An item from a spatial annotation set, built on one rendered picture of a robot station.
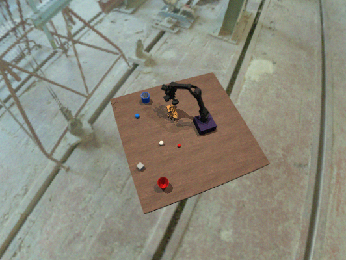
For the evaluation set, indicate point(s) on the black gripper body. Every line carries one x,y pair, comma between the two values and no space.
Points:
175,101

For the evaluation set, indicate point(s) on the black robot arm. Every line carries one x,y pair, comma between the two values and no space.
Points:
173,86

